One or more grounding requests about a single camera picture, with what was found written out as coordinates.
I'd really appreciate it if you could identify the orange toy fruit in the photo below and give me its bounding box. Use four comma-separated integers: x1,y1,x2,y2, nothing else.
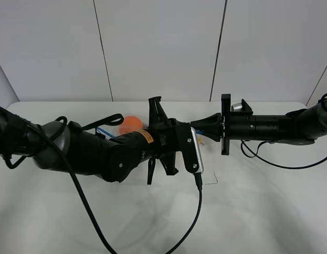
119,115,143,135

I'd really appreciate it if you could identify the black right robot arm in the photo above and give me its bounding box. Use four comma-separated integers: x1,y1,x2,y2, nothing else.
191,94,327,155

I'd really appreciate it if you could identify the black left camera cable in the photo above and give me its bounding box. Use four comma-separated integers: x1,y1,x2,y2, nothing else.
0,104,204,254

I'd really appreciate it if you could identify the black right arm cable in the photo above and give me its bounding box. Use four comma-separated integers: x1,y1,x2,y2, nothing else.
240,92,327,169

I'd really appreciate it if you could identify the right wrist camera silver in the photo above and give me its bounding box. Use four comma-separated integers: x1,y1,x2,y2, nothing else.
231,99,253,116

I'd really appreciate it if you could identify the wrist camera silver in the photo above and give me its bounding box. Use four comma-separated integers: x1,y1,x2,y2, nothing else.
190,127,204,174
231,99,253,116

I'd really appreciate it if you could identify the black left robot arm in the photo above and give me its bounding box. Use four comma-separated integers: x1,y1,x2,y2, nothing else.
0,97,203,182

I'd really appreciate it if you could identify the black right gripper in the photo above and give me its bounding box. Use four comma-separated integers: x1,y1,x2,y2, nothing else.
190,94,255,155

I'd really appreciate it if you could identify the clear zip bag blue zipper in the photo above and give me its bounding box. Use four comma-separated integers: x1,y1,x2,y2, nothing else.
110,112,221,160

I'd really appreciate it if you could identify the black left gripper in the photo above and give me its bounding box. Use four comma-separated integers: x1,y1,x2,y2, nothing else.
142,96,197,185

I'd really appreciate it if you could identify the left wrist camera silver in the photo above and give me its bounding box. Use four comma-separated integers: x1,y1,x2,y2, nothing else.
190,127,204,174

